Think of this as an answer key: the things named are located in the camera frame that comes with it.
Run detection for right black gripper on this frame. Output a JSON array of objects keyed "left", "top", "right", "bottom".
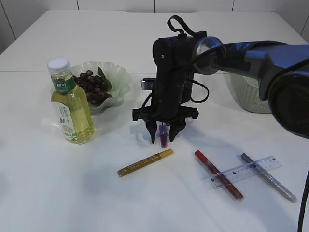
[{"left": 132, "top": 36, "right": 198, "bottom": 144}]

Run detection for small pink scissors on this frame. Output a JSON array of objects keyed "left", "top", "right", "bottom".
[{"left": 159, "top": 122, "right": 168, "bottom": 148}]

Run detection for dark red grape bunch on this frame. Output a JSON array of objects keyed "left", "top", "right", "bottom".
[{"left": 73, "top": 67, "right": 112, "bottom": 107}]

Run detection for jasmine tea bottle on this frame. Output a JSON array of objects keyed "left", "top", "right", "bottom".
[{"left": 47, "top": 58, "right": 95, "bottom": 144}]

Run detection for clear plastic ruler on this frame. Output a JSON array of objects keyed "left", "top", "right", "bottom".
[{"left": 201, "top": 156, "right": 282, "bottom": 189}]

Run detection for silver glitter marker pen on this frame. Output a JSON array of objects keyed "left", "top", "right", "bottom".
[{"left": 240, "top": 153, "right": 297, "bottom": 203}]

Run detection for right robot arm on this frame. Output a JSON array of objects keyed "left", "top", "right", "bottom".
[{"left": 132, "top": 36, "right": 309, "bottom": 141}]

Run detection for black mesh pen holder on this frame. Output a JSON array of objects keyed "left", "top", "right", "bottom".
[{"left": 181, "top": 73, "right": 194, "bottom": 103}]

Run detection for red marker pen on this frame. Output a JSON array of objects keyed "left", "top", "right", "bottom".
[{"left": 195, "top": 150, "right": 244, "bottom": 200}]

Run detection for gold glitter marker pen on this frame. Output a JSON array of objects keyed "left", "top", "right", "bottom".
[{"left": 117, "top": 149, "right": 173, "bottom": 177}]

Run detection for light green wavy plate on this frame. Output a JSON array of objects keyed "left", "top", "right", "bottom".
[{"left": 71, "top": 61, "right": 131, "bottom": 115}]

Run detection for green woven plastic basket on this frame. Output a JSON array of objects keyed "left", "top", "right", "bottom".
[{"left": 226, "top": 74, "right": 271, "bottom": 114}]

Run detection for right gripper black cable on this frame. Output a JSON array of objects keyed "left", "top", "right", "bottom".
[{"left": 141, "top": 15, "right": 309, "bottom": 232}]

